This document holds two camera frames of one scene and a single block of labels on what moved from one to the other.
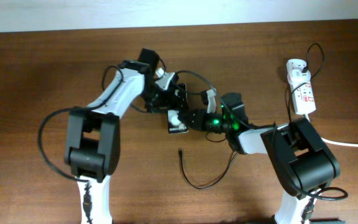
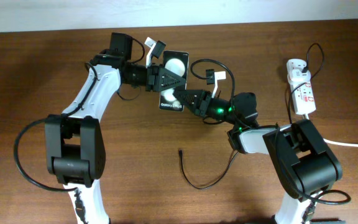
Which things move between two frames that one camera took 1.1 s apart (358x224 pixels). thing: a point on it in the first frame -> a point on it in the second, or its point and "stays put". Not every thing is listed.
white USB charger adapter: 295,74 stays put
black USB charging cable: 286,108 stays put
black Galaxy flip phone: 178,121 -> 177,61
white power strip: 302,98 stays put
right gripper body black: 209,122 -> 201,111
